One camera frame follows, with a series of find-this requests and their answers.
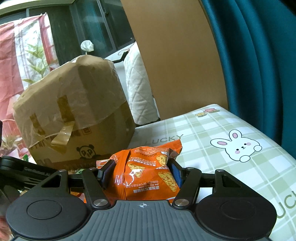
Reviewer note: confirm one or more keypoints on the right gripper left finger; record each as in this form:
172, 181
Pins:
95, 181

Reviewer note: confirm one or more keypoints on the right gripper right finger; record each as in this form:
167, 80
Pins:
188, 180

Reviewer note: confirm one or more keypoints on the orange chips bag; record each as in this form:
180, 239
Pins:
142, 173

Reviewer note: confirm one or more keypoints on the person's left hand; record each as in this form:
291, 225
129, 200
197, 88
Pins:
5, 232

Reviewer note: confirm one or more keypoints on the checkered bunny tablecloth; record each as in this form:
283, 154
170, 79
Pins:
214, 138

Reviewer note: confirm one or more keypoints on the cardboard box with plastic liner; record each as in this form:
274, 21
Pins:
75, 115

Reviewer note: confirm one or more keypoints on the white quilted blanket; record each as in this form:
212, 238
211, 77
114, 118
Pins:
140, 96

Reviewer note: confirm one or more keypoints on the white wrapped ball on pole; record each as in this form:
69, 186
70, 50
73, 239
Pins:
87, 46

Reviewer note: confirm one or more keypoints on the red printed backdrop curtain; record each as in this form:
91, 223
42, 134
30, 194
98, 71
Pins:
27, 55

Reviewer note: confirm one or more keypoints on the wooden board panel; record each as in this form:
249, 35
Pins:
179, 53

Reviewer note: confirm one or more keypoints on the teal curtain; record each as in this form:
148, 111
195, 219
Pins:
256, 47

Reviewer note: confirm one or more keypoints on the dark window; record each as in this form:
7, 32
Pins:
104, 23

